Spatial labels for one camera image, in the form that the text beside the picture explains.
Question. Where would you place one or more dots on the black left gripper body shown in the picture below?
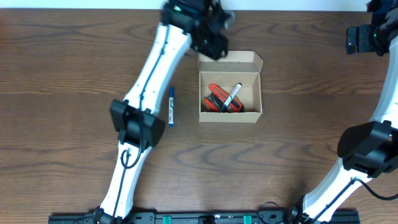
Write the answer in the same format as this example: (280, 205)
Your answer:
(211, 42)

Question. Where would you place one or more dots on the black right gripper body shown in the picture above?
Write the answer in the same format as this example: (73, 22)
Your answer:
(368, 37)

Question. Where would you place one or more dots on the brown cardboard box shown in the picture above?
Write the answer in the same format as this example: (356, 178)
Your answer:
(242, 67)

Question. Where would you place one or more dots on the orange utility knife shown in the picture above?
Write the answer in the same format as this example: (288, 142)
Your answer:
(235, 106)

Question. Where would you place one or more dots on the black cap whiteboard marker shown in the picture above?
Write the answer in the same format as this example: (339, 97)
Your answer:
(230, 98)

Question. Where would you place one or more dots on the blue whiteboard marker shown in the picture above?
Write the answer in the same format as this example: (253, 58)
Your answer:
(171, 106)

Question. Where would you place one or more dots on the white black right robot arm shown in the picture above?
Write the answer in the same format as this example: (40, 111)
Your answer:
(367, 150)

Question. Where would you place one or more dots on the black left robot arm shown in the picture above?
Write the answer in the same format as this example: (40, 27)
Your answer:
(183, 25)

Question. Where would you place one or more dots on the red black utility knife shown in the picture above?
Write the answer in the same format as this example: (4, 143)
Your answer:
(213, 102)

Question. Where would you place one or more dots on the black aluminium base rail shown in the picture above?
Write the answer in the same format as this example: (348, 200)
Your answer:
(265, 216)

